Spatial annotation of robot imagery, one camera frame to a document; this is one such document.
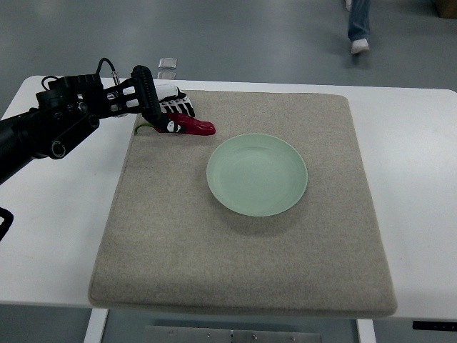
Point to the cardboard box corner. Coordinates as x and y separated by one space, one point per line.
446 8

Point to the light green plate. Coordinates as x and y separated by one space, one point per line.
257 175

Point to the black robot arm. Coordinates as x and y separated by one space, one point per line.
70 111

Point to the white right table leg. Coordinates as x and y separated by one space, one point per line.
366 332

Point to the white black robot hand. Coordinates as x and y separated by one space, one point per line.
173 100

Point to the white left table leg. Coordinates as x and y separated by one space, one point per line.
96 325

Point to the person leg in jeans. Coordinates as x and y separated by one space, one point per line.
358 22

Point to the red chili pepper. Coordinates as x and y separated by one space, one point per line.
178 123

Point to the beige felt mat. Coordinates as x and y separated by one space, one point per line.
170 245

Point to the white sneaker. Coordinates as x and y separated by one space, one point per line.
359 46

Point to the white table leg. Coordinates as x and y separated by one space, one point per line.
366 332
96 325

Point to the black table control panel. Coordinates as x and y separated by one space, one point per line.
435 326

